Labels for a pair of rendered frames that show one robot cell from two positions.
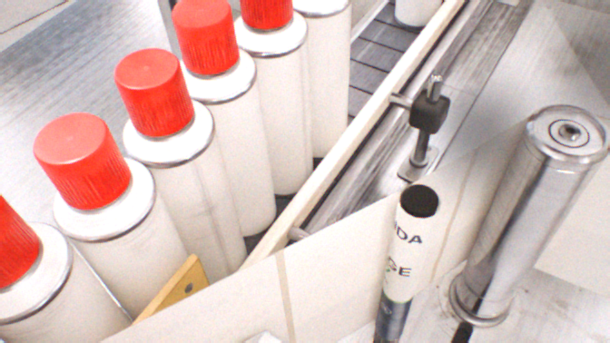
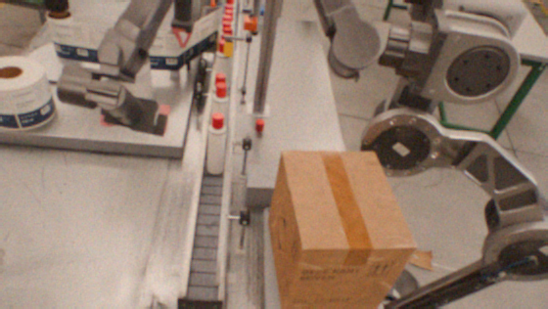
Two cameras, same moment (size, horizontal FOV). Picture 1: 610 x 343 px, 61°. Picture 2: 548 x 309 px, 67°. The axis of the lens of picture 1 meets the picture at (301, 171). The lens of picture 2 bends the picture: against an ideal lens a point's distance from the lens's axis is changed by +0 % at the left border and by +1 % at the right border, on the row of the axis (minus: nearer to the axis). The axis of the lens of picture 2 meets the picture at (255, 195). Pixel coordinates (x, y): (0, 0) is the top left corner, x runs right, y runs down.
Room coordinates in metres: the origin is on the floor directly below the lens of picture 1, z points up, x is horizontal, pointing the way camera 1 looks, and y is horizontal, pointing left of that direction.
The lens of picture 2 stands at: (1.48, -0.78, 1.76)
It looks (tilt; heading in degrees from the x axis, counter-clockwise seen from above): 46 degrees down; 139
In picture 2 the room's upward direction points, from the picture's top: 9 degrees clockwise
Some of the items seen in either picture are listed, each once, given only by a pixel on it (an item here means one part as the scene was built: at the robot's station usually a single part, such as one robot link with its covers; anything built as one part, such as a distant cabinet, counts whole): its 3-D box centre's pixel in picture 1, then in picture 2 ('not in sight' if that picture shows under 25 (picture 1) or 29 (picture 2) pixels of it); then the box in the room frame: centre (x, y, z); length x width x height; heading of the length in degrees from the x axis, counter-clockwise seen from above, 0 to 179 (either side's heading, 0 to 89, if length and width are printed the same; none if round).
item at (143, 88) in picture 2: not in sight; (137, 68); (0.28, -0.32, 1.03); 0.09 x 0.09 x 0.30
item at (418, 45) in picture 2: not in sight; (407, 49); (1.10, -0.15, 1.45); 0.09 x 0.08 x 0.12; 133
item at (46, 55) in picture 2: not in sight; (69, 61); (-0.11, -0.44, 0.89); 0.31 x 0.31 x 0.01
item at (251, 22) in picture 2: not in sight; (238, 61); (0.40, -0.01, 1.05); 0.10 x 0.04 x 0.33; 55
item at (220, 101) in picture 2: not in sight; (219, 112); (0.56, -0.17, 0.98); 0.05 x 0.05 x 0.20
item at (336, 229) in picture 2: not in sight; (329, 231); (1.11, -0.19, 0.99); 0.30 x 0.24 x 0.27; 151
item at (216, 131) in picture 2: not in sight; (216, 144); (0.69, -0.26, 0.98); 0.05 x 0.05 x 0.20
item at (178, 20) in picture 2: not in sight; (183, 12); (0.32, -0.17, 1.20); 0.10 x 0.07 x 0.07; 144
